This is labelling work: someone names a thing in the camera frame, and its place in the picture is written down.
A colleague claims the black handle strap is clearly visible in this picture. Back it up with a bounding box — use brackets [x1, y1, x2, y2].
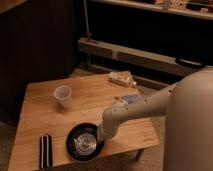
[175, 57, 206, 70]

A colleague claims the wooden folding table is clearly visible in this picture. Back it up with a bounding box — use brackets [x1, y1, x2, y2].
[8, 74, 159, 171]

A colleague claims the long wooden beam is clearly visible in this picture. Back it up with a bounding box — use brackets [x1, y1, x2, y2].
[78, 37, 213, 76]

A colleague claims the vertical metal pole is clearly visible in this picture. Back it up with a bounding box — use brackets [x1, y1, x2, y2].
[83, 0, 91, 41]

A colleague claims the translucent plastic cup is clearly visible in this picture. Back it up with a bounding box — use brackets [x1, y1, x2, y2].
[53, 85, 72, 108]

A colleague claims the crumpled snack wrapper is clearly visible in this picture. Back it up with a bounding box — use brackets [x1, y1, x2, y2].
[109, 71, 137, 87]

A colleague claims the wooden shelf with items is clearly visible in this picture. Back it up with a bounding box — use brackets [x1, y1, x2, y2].
[92, 0, 213, 21]

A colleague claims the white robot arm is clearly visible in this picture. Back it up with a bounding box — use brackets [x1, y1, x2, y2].
[97, 69, 213, 171]

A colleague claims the black ceramic bowl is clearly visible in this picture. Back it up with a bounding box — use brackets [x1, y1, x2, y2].
[66, 123, 105, 161]

